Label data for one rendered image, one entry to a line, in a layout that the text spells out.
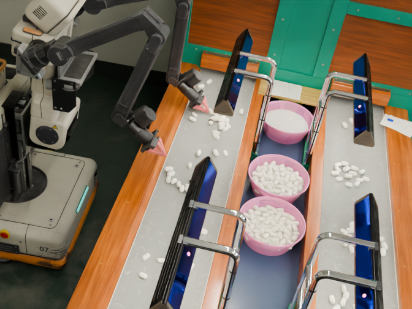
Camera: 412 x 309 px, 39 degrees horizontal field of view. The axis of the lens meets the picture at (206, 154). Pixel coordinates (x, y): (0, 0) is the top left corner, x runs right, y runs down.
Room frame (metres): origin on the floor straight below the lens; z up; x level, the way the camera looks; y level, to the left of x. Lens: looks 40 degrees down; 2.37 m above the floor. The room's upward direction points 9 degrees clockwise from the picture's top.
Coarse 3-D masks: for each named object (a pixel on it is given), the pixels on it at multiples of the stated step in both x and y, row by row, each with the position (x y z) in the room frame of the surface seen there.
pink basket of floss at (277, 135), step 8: (272, 104) 2.41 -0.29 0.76; (280, 104) 2.43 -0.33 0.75; (288, 104) 2.43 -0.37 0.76; (296, 104) 2.43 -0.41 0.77; (296, 112) 2.41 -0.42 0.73; (304, 112) 2.39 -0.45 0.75; (264, 128) 2.26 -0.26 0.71; (272, 128) 2.19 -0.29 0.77; (272, 136) 2.22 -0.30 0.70; (280, 136) 2.19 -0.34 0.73; (288, 136) 2.19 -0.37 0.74; (296, 136) 2.20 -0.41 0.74; (288, 144) 2.21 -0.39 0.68
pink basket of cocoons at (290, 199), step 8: (256, 160) 1.95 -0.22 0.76; (264, 160) 1.97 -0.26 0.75; (272, 160) 1.99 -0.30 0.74; (280, 160) 1.99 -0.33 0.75; (288, 160) 1.99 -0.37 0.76; (248, 168) 1.88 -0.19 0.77; (304, 168) 1.94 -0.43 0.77; (304, 176) 1.91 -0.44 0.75; (304, 184) 1.87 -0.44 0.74; (264, 192) 1.75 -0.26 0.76; (288, 200) 1.76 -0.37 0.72
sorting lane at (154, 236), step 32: (192, 128) 2.13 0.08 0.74; (192, 160) 1.90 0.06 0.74; (224, 160) 1.94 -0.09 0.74; (160, 192) 1.67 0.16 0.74; (224, 192) 1.74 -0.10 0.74; (160, 224) 1.50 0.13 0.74; (128, 256) 1.32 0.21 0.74; (160, 256) 1.35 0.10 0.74; (128, 288) 1.19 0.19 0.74; (192, 288) 1.23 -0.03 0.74
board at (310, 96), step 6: (264, 84) 2.55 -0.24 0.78; (294, 84) 2.60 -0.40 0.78; (264, 90) 2.49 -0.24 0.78; (306, 90) 2.56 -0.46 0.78; (312, 90) 2.57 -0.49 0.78; (318, 90) 2.58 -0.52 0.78; (276, 96) 2.46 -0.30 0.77; (300, 96) 2.49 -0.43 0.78; (306, 96) 2.50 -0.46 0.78; (312, 96) 2.51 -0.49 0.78; (318, 96) 2.52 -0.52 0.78; (300, 102) 2.44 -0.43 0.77; (306, 102) 2.44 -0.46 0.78; (312, 102) 2.45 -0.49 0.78
